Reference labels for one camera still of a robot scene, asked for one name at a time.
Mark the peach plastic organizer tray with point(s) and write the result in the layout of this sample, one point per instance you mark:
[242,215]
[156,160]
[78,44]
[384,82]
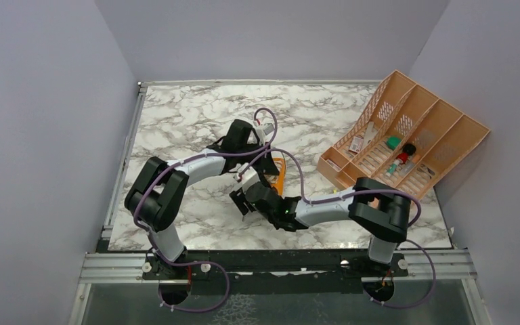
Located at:
[406,137]

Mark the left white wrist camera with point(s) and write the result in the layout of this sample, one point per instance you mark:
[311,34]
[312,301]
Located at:
[264,131]

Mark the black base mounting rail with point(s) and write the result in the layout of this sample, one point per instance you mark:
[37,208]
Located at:
[271,272]

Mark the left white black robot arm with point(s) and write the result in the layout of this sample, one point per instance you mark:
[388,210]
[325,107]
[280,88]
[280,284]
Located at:
[156,195]

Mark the orange canvas sneaker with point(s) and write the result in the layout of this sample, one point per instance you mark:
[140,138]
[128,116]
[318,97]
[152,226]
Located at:
[277,181]

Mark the green cap item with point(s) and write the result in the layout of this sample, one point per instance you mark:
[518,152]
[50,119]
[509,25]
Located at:
[392,142]

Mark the red black bottle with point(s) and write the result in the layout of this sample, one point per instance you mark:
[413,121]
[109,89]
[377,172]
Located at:
[408,150]

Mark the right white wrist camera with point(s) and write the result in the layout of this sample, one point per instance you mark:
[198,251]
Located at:
[246,174]

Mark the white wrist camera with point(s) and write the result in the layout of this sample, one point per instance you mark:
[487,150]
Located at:
[264,131]
[246,174]

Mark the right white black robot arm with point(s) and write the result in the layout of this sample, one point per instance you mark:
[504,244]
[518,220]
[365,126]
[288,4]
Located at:
[378,208]

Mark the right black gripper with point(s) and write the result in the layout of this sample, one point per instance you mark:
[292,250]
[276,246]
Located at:
[239,198]

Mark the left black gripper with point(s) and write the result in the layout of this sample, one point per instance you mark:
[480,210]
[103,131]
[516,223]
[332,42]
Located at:
[267,165]

